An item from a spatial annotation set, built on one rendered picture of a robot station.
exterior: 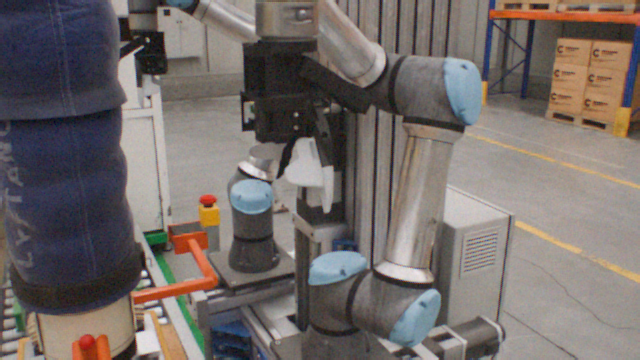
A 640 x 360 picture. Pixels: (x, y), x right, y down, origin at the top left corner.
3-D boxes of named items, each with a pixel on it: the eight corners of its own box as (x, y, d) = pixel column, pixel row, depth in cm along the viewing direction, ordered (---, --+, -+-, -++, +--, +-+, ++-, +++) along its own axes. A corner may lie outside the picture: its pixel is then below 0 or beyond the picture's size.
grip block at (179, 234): (168, 242, 143) (166, 224, 141) (200, 236, 146) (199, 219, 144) (174, 255, 135) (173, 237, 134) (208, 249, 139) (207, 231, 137)
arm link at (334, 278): (330, 294, 122) (330, 239, 117) (382, 314, 114) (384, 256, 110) (296, 318, 113) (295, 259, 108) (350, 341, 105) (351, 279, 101)
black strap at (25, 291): (16, 261, 106) (12, 243, 105) (137, 241, 115) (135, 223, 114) (8, 320, 87) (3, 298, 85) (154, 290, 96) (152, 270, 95)
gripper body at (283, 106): (241, 136, 69) (236, 39, 66) (301, 128, 73) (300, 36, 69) (263, 150, 63) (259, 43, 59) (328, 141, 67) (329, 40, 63)
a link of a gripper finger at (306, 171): (290, 220, 63) (270, 147, 65) (335, 211, 66) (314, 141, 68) (299, 212, 61) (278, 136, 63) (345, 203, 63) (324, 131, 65)
